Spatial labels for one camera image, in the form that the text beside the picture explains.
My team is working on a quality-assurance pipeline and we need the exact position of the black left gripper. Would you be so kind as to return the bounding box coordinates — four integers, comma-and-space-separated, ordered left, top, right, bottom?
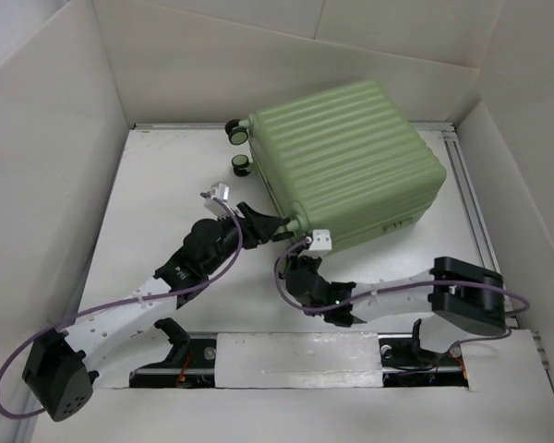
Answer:
204, 203, 283, 276

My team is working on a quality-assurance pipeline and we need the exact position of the green hard-shell suitcase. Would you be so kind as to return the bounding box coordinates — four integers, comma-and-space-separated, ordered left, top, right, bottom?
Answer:
224, 80, 447, 252

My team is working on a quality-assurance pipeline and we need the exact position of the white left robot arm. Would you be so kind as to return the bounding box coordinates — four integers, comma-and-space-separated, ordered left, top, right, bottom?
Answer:
22, 196, 286, 422

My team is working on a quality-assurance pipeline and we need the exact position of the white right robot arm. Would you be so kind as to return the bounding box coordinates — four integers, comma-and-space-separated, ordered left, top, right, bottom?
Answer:
278, 254, 512, 364

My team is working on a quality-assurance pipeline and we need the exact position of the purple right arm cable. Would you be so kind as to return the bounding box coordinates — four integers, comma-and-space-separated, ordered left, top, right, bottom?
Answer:
274, 239, 532, 345

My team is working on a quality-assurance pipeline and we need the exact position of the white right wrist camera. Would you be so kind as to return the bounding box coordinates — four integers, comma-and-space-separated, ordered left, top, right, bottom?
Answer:
303, 230, 332, 257

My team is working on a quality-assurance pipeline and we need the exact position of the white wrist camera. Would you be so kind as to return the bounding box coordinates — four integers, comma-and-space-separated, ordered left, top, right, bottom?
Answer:
303, 230, 332, 257
200, 182, 230, 218

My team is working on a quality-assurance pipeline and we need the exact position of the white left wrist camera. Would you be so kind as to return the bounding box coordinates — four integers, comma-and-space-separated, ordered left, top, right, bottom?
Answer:
200, 182, 230, 218

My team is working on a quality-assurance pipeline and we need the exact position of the black metal base rail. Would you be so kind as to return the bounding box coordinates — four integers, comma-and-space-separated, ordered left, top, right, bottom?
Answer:
128, 332, 468, 389

